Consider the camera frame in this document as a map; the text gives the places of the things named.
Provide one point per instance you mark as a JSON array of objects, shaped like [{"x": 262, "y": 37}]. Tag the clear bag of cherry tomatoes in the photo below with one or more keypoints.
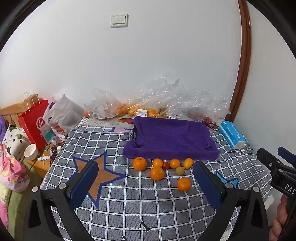
[{"x": 208, "y": 109}]

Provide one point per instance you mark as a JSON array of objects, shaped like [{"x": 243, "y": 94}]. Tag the white tube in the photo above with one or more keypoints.
[{"x": 44, "y": 158}]

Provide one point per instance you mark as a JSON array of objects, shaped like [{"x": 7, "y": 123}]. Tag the small round orange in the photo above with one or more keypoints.
[
  {"x": 158, "y": 163},
  {"x": 175, "y": 163}
]

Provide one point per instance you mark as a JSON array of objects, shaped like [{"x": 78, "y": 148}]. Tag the clear bag of kumquats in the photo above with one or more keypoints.
[{"x": 151, "y": 113}]

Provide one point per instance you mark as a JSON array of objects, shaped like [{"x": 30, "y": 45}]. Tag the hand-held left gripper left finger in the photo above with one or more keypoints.
[{"x": 85, "y": 183}]

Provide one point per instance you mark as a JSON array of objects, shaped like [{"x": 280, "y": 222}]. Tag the blue tissue pack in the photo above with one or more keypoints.
[{"x": 232, "y": 134}]

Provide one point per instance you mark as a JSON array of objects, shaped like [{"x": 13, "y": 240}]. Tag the white star-print pillow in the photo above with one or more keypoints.
[{"x": 15, "y": 141}]

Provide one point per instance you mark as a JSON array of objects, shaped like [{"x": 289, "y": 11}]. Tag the large orange with stem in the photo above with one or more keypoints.
[{"x": 139, "y": 163}]

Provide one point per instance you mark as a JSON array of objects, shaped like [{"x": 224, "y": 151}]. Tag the grey checked blanket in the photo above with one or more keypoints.
[{"x": 138, "y": 208}]

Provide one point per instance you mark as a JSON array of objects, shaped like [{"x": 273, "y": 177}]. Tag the white light switch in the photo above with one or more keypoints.
[{"x": 119, "y": 20}]

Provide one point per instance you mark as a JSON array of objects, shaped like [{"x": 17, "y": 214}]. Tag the wooden nightstand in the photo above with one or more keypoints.
[{"x": 41, "y": 165}]

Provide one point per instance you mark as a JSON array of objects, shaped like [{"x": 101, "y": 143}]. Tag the oblong orange kumquat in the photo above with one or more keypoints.
[{"x": 188, "y": 163}]

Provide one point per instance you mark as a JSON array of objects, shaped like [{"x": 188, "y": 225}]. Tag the medium orange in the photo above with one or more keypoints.
[{"x": 184, "y": 184}]

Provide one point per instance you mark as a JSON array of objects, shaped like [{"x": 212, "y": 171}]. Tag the clear bag of brown fruits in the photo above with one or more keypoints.
[{"x": 165, "y": 113}]

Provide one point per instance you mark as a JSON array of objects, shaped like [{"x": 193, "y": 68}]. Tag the clear bag of mandarins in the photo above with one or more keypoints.
[{"x": 120, "y": 110}]

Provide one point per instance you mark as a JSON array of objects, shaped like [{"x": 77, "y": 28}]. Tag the person's right hand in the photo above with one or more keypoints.
[{"x": 281, "y": 215}]

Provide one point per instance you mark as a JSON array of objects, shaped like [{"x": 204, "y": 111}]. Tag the wooden door frame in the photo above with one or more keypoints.
[{"x": 245, "y": 69}]

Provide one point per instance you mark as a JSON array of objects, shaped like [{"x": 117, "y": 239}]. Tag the red and white packet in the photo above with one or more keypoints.
[{"x": 59, "y": 129}]

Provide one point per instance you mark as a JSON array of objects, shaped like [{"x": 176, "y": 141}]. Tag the red tomato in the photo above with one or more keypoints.
[{"x": 165, "y": 165}]

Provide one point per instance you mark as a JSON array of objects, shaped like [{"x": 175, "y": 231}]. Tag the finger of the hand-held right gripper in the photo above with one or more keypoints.
[
  {"x": 288, "y": 156},
  {"x": 269, "y": 160}
]

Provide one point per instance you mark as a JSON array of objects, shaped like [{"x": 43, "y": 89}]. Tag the grey plastic bag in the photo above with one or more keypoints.
[{"x": 64, "y": 111}]

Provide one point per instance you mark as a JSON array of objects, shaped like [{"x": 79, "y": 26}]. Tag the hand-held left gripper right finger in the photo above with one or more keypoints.
[{"x": 208, "y": 185}]

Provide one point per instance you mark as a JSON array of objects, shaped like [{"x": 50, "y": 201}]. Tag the red paper bag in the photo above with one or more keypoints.
[{"x": 34, "y": 125}]

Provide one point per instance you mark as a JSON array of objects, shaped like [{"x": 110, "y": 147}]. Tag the teal box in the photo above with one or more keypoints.
[{"x": 49, "y": 135}]

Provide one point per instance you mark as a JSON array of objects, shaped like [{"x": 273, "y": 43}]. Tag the wooden headboard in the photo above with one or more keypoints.
[{"x": 11, "y": 111}]

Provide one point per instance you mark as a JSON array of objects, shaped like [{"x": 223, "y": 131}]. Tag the purple towel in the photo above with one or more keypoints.
[{"x": 171, "y": 139}]

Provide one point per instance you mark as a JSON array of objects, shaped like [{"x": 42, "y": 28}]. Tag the pink printed pillow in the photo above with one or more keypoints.
[{"x": 11, "y": 171}]

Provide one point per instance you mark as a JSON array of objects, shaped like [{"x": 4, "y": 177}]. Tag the small dark bottle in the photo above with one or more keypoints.
[{"x": 54, "y": 150}]

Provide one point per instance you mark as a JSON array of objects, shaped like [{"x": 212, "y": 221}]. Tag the white bowl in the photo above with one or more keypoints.
[{"x": 30, "y": 151}]

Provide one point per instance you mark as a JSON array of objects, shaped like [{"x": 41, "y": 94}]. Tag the green bed sheet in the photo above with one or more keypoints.
[{"x": 13, "y": 208}]

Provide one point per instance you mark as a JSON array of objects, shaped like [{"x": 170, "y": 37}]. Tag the empty clear plastic bag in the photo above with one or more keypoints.
[{"x": 166, "y": 92}]

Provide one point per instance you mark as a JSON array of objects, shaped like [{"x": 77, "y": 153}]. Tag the yellow-green small fruit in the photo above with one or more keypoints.
[{"x": 180, "y": 171}]

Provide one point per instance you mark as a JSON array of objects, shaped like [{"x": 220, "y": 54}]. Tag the printed white sheet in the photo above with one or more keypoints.
[{"x": 104, "y": 121}]

